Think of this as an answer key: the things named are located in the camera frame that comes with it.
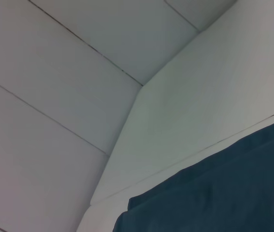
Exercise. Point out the teal t-shirt with white print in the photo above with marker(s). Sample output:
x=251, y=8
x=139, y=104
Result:
x=223, y=188

